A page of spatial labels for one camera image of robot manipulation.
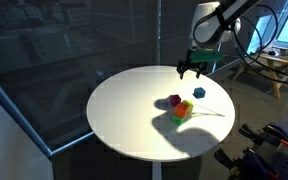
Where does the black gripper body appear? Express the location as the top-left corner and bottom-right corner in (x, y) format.
(177, 49), (207, 72)

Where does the pink block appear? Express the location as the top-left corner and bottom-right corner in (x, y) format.
(169, 94), (181, 107)

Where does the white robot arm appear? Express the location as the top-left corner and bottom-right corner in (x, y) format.
(176, 0), (261, 78)

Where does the blue block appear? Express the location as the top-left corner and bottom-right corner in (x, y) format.
(193, 87), (206, 99)

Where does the yellow-green block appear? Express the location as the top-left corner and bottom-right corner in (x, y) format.
(182, 100), (194, 113)

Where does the orange block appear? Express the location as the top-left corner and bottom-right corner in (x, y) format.
(174, 103), (189, 118)

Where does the green block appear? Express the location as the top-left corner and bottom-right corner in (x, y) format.
(171, 115), (190, 126)

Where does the round white table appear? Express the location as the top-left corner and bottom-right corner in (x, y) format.
(86, 66), (235, 180)

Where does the wooden chair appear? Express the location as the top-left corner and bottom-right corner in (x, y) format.
(233, 46), (288, 99)

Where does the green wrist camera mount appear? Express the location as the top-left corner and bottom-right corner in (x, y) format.
(190, 50), (224, 63)

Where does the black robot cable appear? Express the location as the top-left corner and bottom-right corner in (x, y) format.
(193, 3), (288, 85)

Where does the orange-handled black clamp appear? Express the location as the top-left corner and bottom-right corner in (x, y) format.
(239, 123), (288, 146)

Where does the purple-handled clamp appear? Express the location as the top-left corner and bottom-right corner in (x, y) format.
(214, 148), (280, 180)

